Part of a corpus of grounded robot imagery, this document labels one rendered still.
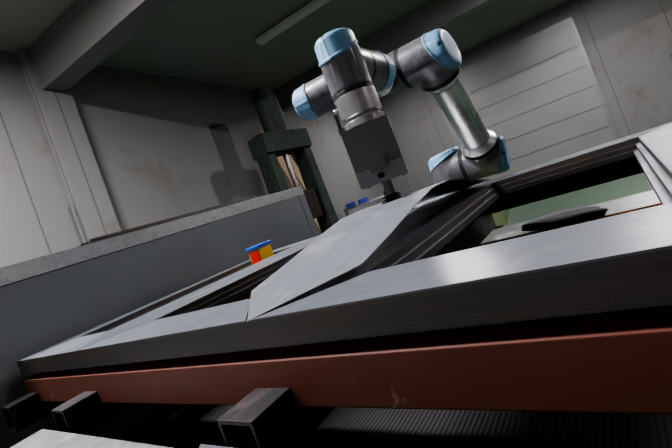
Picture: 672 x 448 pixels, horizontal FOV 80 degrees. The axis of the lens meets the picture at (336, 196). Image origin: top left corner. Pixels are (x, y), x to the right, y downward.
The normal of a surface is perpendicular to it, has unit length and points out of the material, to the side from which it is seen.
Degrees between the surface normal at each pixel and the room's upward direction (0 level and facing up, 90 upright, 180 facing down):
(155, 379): 90
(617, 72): 90
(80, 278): 90
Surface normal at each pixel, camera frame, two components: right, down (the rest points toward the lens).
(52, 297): 0.76, -0.29
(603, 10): -0.43, 0.15
